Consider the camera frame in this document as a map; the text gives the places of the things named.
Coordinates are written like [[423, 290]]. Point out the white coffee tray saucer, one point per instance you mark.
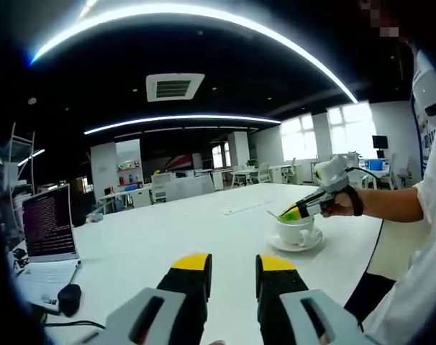
[[275, 246]]

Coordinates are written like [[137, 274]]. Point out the person in white shirt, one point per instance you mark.
[[419, 269]]

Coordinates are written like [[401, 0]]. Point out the white pillar with display shelves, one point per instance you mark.
[[103, 165]]

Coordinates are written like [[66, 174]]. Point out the white office chair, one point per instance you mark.
[[263, 173]]

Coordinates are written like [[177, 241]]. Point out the grey metal shelf rack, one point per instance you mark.
[[14, 169]]

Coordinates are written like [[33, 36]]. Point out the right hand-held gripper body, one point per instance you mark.
[[333, 174]]

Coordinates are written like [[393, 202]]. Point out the black computer mouse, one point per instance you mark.
[[70, 300]]

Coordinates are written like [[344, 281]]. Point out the white office cabinet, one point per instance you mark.
[[189, 187]]

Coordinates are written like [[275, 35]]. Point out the short ceiling light strip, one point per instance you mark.
[[32, 156]]

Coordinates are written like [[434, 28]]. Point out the person's right hand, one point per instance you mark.
[[342, 206]]

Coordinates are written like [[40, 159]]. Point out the white chest device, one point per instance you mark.
[[432, 97]]

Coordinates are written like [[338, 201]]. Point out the green potted plant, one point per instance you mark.
[[252, 162]]

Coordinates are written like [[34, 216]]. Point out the white tabletop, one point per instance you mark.
[[167, 233]]

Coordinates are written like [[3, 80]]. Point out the long ceiling light strip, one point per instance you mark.
[[189, 9], [182, 118]]

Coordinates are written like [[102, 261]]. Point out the person's dark trousers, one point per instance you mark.
[[372, 294]]

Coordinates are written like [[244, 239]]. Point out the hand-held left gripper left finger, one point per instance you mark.
[[182, 294]]

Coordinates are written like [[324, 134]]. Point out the white coffee cup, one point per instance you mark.
[[295, 231]]

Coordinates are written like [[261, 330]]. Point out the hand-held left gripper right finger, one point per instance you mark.
[[281, 287]]

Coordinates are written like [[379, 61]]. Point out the red white blue wall decoration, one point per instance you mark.
[[182, 161]]

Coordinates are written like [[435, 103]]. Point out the black computer monitor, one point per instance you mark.
[[380, 142]]

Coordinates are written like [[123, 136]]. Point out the blue storage bin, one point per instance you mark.
[[373, 164]]

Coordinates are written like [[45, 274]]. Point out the bright window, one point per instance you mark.
[[351, 133]]

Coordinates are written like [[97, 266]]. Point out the ceiling air conditioner vent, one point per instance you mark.
[[175, 87]]

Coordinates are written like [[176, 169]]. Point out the white laptop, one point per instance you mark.
[[49, 223]]

